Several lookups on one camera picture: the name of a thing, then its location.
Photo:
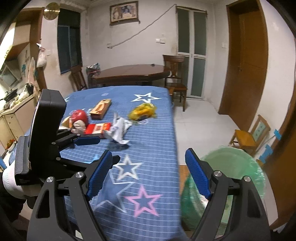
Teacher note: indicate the orange white paper carton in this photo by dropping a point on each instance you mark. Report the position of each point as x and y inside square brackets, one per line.
[67, 122]

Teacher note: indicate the dark wooden dining table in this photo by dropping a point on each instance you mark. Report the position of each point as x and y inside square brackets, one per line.
[140, 74]

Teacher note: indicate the white glass double door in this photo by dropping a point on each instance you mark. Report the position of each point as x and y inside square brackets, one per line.
[192, 45]

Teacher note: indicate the dark window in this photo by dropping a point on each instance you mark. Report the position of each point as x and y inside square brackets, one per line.
[68, 40]

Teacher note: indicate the dark wooden chair left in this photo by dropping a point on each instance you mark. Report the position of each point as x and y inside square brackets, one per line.
[79, 81]

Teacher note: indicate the grey knitted cloth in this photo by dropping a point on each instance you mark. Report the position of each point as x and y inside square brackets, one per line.
[78, 127]

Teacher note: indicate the white blue wrapper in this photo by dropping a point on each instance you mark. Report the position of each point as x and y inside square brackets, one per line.
[117, 130]

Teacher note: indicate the red tan cigarette box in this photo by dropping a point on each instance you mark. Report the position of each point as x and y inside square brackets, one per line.
[99, 111]

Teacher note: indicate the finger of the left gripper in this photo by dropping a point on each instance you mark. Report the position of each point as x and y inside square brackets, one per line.
[69, 159]
[67, 139]

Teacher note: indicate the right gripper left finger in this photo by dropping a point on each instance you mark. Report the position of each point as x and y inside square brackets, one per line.
[49, 220]

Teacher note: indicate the yellow plastic wrapper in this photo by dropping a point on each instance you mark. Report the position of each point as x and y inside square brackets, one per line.
[143, 111]

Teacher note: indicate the dark wooden chair right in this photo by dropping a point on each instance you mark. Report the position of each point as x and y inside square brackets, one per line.
[174, 82]

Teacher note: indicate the white gloved left hand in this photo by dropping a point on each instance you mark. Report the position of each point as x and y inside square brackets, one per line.
[12, 193]

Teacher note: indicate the round gold wall clock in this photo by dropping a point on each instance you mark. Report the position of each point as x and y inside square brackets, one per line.
[51, 11]

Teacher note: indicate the brown door middle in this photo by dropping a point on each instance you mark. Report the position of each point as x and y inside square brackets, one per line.
[247, 62]

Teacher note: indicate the green lined trash bin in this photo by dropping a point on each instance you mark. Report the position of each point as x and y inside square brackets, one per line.
[234, 163]

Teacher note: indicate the dark wooden chair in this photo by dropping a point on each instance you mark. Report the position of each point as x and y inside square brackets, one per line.
[174, 82]
[79, 81]

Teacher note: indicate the small yellow wooden chair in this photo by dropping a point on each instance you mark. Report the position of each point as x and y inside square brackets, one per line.
[250, 141]

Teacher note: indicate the red cigarette pack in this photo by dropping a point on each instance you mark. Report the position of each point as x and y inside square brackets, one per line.
[97, 129]

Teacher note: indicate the framed wall picture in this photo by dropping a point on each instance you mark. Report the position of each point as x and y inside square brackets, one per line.
[124, 13]

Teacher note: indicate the blue star tablecloth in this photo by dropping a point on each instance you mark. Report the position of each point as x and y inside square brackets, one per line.
[139, 199]

